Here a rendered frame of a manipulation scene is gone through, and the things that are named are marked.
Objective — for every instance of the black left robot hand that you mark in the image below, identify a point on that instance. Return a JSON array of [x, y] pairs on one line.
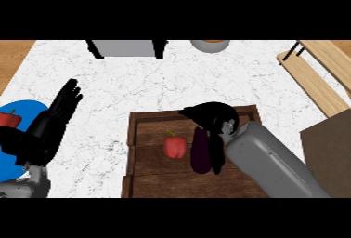
[[54, 117]]

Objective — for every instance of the blue plate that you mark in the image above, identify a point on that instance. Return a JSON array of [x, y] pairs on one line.
[[18, 108]]

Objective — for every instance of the brown wooden tray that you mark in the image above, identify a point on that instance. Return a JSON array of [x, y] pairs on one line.
[[156, 179]]

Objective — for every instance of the red bell pepper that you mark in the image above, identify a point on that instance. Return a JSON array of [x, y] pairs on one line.
[[10, 120], [176, 147]]

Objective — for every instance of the grey and black appliance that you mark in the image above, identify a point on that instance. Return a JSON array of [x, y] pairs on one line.
[[126, 48]]

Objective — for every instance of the brown box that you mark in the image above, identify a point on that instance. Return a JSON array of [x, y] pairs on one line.
[[330, 158]]

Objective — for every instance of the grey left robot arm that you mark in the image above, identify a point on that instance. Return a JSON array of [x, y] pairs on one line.
[[23, 186]]

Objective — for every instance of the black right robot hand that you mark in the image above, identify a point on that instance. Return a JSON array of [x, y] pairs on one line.
[[212, 115]]

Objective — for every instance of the pale wooden tiered shelf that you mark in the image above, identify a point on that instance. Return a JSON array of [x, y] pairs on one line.
[[316, 80]]

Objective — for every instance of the grey pot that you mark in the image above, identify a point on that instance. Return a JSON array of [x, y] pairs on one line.
[[210, 46]]

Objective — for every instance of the dark purple eggplant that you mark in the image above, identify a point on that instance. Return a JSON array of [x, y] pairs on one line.
[[200, 152]]

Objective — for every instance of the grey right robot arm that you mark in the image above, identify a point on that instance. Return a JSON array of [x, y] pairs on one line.
[[269, 161]]

